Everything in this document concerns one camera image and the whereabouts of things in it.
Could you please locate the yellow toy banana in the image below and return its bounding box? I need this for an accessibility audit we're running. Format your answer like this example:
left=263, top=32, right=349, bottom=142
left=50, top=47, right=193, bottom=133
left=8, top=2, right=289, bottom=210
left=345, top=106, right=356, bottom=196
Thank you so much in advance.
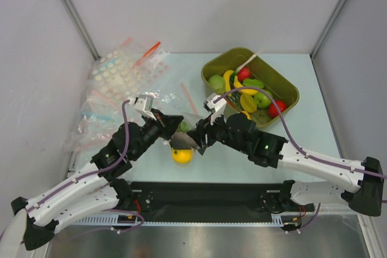
left=223, top=70, right=235, bottom=92
left=233, top=77, right=259, bottom=96

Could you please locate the red toy apple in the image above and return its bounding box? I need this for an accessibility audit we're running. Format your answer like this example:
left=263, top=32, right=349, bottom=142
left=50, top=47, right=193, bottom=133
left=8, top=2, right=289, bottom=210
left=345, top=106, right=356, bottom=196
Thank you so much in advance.
left=268, top=100, right=287, bottom=118

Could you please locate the orange toy fruit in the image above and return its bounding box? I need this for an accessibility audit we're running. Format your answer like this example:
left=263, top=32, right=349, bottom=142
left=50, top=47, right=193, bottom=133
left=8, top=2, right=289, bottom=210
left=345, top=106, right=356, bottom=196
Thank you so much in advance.
left=172, top=149, right=194, bottom=165

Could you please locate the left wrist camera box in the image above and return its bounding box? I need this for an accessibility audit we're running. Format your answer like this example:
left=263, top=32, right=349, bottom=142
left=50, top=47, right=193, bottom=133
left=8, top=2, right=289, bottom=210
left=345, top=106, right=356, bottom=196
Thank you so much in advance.
left=126, top=95, right=156, bottom=120

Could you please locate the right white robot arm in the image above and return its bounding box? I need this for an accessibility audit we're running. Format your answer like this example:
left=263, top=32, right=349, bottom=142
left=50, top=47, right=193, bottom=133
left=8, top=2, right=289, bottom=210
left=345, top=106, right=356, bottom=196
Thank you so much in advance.
left=187, top=113, right=386, bottom=217

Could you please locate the olive green plastic bin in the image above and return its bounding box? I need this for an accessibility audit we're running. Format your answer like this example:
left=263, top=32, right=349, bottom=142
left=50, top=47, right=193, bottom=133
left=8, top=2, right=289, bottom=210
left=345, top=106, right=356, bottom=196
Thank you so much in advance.
left=201, top=47, right=299, bottom=128

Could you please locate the green toy apple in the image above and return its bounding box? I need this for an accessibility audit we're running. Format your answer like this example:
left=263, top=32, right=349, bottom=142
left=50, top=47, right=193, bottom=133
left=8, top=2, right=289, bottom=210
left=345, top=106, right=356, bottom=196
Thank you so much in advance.
left=253, top=90, right=273, bottom=109

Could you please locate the clear white-dotted zip bag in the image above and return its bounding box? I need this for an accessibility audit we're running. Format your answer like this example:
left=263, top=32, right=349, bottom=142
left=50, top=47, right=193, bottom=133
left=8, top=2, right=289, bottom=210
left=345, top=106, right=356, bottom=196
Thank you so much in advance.
left=132, top=94, right=201, bottom=167

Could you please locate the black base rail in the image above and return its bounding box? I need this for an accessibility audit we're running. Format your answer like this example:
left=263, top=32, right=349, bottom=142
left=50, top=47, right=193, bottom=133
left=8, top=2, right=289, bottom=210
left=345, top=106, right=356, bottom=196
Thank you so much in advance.
left=125, top=182, right=302, bottom=224

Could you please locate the light green toy cabbage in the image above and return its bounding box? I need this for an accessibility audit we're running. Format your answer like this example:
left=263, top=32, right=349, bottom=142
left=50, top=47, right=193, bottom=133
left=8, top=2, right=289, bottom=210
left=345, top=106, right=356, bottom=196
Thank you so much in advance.
left=208, top=75, right=226, bottom=94

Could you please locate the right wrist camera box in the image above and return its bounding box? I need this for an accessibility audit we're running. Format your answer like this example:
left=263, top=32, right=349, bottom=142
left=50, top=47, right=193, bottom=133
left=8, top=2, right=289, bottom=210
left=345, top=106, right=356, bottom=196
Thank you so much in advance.
left=204, top=93, right=227, bottom=125

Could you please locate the pile of clear zip bags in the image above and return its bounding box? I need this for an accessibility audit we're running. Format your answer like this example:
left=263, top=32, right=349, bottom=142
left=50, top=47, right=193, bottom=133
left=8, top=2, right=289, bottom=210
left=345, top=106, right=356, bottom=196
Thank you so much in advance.
left=63, top=37, right=168, bottom=152

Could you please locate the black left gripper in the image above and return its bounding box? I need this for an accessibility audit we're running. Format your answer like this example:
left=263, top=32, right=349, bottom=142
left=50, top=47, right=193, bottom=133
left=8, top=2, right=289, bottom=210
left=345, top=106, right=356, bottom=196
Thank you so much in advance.
left=131, top=108, right=183, bottom=160

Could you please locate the green toy lettuce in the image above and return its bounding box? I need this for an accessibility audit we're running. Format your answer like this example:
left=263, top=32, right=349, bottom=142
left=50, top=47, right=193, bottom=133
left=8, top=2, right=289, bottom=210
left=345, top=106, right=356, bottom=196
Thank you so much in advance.
left=178, top=121, right=190, bottom=132

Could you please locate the white slotted cable duct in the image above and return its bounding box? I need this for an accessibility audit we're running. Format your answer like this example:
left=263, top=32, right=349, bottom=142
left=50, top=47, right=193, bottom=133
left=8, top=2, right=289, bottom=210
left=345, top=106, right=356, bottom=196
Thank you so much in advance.
left=74, top=212, right=142, bottom=227

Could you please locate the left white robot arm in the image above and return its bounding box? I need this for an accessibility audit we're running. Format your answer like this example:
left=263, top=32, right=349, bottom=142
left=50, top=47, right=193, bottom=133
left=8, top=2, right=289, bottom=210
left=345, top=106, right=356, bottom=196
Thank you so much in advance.
left=11, top=109, right=183, bottom=251

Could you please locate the grey toy fish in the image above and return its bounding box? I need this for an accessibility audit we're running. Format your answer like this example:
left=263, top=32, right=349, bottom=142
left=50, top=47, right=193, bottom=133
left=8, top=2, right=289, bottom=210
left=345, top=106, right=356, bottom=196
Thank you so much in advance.
left=169, top=132, right=198, bottom=149

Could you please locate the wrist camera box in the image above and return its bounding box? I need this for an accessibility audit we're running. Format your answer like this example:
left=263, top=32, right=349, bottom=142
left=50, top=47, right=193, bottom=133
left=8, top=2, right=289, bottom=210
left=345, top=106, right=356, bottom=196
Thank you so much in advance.
left=126, top=95, right=156, bottom=120
left=204, top=93, right=227, bottom=125

